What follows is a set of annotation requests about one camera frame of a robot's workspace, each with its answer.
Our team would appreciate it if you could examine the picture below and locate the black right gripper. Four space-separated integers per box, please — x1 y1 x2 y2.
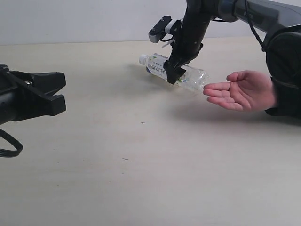
164 0 219 84

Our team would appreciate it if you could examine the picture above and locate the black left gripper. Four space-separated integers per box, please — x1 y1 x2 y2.
0 64 66 125

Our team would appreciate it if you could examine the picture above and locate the clear bottle white blue label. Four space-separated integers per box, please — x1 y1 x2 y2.
139 53 208 93

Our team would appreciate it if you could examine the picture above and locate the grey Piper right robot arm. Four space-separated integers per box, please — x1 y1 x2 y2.
164 0 301 87

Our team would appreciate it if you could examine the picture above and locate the person's open hand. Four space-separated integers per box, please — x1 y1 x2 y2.
203 70 277 112

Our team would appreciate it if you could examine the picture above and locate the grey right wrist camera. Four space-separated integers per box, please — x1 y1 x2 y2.
148 16 183 48

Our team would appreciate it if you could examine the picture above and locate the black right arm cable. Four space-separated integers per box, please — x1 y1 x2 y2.
211 0 269 51

